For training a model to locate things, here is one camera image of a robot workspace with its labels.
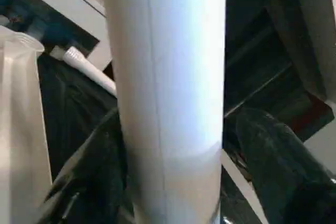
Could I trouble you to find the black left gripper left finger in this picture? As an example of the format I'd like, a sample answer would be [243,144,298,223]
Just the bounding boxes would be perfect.
[45,110,129,224]

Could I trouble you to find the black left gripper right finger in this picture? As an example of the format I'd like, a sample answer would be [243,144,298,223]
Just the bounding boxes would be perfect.
[234,108,336,224]

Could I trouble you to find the white plastic table top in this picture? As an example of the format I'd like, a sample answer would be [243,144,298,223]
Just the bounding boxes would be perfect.
[0,25,47,224]

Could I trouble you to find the white plastic table leg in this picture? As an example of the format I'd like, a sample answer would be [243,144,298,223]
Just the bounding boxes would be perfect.
[99,0,227,224]
[50,46,117,97]

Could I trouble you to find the black work surface mat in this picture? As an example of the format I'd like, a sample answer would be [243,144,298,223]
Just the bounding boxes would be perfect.
[37,54,124,183]

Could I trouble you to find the dark black cabinet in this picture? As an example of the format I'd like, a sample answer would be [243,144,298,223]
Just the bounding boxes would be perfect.
[223,0,336,135]

